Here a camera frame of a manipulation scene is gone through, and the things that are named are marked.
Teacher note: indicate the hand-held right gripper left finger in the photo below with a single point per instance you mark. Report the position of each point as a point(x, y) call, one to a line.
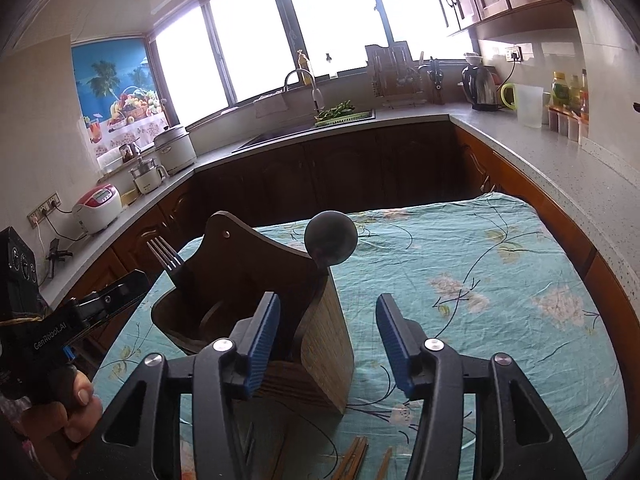
point(260, 345)

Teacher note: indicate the glass jar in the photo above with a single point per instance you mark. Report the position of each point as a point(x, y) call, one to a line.
point(129, 152)

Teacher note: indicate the dark kitchen sink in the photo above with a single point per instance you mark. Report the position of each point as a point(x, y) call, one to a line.
point(285, 132)

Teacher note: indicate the white wall outlet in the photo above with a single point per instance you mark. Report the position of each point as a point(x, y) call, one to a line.
point(514, 54)

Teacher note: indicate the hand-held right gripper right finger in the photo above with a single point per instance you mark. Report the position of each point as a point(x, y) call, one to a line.
point(395, 350)

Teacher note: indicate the steel kitchen faucet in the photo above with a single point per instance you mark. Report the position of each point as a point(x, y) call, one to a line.
point(299, 76)

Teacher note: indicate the red cap sauce bottle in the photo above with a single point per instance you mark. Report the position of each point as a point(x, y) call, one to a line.
point(584, 95)

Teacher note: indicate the clear pump bottle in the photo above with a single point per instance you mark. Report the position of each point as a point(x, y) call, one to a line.
point(331, 67)

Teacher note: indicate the dark round ladle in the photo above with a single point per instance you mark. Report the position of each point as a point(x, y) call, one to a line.
point(331, 237)

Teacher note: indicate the steel electric kettle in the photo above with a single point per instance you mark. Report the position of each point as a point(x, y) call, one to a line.
point(482, 90)

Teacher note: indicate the yellow soap bottle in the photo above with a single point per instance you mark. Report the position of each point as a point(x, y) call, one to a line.
point(303, 70)

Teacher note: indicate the tropical fruit wall poster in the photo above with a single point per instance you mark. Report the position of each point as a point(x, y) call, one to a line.
point(110, 75)

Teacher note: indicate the large white steamer cooker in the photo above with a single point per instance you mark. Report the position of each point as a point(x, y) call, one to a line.
point(175, 150)

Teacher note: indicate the wooden chopstick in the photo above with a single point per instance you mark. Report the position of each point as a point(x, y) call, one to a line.
point(346, 462)
point(358, 457)
point(385, 465)

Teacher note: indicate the wall outlet strip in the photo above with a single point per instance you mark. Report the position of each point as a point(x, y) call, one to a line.
point(44, 208)

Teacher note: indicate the grey kitchen countertop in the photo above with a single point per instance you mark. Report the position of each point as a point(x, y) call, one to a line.
point(545, 160)

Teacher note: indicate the clear plastic box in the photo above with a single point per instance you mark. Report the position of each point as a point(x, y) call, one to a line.
point(110, 161)

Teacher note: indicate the dark sauce bottle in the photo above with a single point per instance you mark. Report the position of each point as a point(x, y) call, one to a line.
point(575, 94)

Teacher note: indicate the large kitchen window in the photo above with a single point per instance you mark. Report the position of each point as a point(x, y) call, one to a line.
point(320, 25)

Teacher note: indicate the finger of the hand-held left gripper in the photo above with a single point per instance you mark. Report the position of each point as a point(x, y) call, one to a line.
point(115, 295)

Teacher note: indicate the small white electric pot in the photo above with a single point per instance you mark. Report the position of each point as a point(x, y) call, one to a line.
point(147, 177)

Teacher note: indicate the green vegetables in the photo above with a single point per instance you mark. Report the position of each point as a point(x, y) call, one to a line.
point(335, 110)

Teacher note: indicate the row of spice jars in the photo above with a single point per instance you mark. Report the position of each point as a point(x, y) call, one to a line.
point(564, 122)

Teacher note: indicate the white and red rice cooker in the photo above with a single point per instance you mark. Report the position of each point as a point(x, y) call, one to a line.
point(97, 207)

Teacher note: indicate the green plastic basket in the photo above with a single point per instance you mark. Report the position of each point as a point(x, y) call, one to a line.
point(345, 120)

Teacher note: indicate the green label bottle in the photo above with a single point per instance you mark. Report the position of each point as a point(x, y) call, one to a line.
point(560, 91)

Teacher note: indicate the dark wooden lower cabinets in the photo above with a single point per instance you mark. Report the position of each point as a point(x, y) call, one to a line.
point(350, 170)

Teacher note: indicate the white bowl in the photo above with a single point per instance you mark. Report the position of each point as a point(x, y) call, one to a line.
point(473, 59)

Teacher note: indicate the wooden utensil holder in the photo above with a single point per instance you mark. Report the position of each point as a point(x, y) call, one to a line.
point(332, 345)

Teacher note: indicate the person's left hand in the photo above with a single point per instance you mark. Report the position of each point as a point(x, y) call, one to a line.
point(50, 425)

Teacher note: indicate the teal floral tablecloth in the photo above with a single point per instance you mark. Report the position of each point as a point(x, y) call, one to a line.
point(475, 270)

